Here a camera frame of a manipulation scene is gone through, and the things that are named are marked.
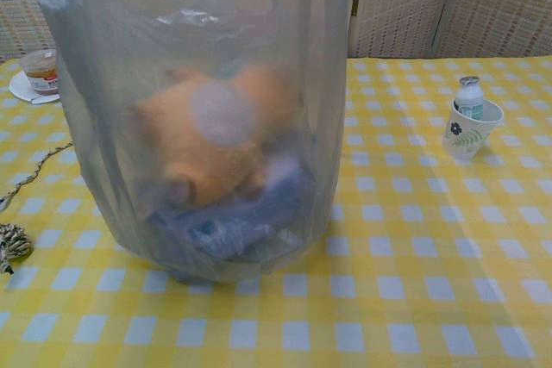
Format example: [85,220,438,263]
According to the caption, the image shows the translucent plastic bag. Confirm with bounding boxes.
[25,0,348,285]

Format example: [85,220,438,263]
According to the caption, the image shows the blue packet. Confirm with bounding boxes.
[146,126,323,264]

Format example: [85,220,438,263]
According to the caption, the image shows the orange plush toy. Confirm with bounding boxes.
[129,64,298,209]

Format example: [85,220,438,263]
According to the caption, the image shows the yellow white checkered tablecloth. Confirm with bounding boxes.
[0,56,552,368]

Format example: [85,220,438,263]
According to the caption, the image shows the small white drink bottle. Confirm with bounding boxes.
[453,76,486,122]

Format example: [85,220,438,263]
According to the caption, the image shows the woven folding screen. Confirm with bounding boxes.
[0,0,552,63]

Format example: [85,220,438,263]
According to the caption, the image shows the white paper plate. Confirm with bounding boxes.
[8,71,64,105]

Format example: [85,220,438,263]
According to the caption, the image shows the braided twine rope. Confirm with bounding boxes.
[0,140,74,274]

